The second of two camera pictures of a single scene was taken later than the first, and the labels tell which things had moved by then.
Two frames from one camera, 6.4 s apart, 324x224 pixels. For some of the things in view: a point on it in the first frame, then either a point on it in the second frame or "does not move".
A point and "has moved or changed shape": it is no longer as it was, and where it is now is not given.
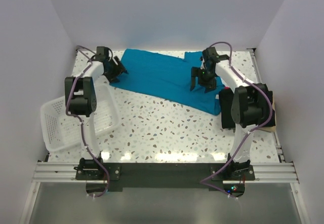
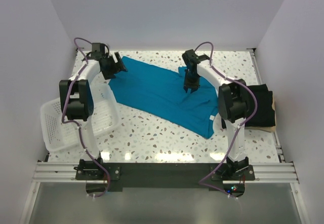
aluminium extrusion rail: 56,172 does not move
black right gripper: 210,86 → 194,86
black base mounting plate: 165,175 does not move
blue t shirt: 165,73 has moved or changed shape
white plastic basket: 61,129 does not move
